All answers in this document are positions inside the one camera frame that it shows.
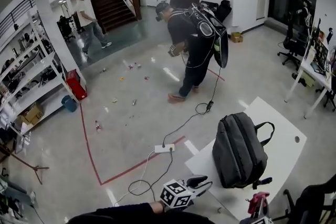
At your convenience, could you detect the black floor power cable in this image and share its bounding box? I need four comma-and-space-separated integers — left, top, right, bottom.
162, 68, 222, 150

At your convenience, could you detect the black desk monitor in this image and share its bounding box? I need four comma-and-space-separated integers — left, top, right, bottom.
312, 39, 330, 73

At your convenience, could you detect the red box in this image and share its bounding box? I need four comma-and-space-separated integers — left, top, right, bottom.
65, 69, 88, 100

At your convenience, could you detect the person's left forearm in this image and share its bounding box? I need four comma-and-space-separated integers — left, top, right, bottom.
65, 201, 166, 224

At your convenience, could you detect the white floor cable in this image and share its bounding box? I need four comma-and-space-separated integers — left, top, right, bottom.
114, 151, 158, 207

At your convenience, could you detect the brown carton with print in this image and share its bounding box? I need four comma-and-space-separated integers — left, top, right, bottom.
15, 103, 45, 126

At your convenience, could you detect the blue bucket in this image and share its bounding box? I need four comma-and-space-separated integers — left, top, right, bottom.
61, 95, 78, 113

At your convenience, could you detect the black high-back office chair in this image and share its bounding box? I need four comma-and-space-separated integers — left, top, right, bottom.
267, 175, 336, 224

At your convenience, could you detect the brown tripod stand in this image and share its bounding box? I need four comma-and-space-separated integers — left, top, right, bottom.
0, 144, 50, 185

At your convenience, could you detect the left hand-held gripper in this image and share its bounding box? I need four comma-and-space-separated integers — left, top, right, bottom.
160, 175, 214, 209

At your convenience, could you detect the person's black-clothed torso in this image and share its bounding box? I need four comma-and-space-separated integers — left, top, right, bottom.
157, 214, 217, 224

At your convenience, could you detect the white office desk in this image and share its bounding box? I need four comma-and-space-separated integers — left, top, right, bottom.
285, 54, 336, 119

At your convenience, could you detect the scattered small floor litter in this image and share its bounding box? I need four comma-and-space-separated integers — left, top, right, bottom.
94, 60, 150, 134

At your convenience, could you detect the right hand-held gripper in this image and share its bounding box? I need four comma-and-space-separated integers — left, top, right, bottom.
239, 196, 274, 224

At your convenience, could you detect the grey backpack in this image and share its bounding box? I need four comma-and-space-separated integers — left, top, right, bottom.
212, 112, 276, 190

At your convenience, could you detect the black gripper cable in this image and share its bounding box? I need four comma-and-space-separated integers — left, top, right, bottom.
128, 150, 174, 202

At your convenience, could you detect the pink cloth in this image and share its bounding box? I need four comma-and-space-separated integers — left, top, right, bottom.
246, 191, 270, 215

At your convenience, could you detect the dark wooden staircase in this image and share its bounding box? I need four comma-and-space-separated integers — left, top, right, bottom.
85, 0, 143, 34

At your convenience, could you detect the brown cardboard box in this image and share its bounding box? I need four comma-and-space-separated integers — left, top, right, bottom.
229, 31, 244, 44

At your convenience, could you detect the white metal shelving rack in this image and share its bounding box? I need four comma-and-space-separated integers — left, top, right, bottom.
0, 0, 79, 137

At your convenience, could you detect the white power strip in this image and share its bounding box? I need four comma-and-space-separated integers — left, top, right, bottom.
154, 144, 176, 154

